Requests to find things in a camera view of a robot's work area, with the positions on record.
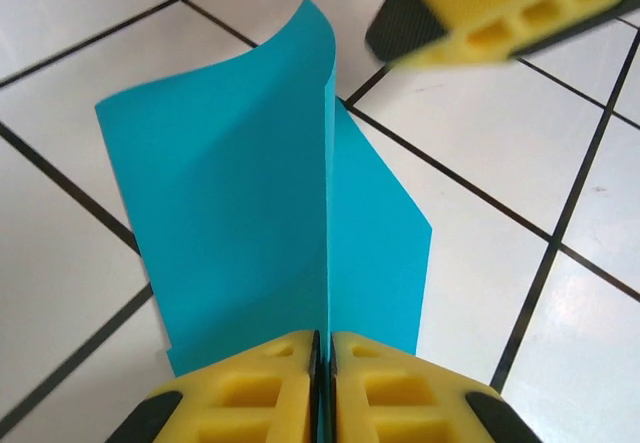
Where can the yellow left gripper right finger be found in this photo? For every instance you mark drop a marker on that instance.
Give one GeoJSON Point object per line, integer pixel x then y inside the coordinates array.
{"type": "Point", "coordinates": [410, 393]}

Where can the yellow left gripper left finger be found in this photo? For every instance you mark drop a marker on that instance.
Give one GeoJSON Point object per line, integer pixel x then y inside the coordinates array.
{"type": "Point", "coordinates": [240, 393]}

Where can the blue square paper sheet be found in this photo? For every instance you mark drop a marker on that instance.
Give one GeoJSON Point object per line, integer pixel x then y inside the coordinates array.
{"type": "Point", "coordinates": [225, 188]}

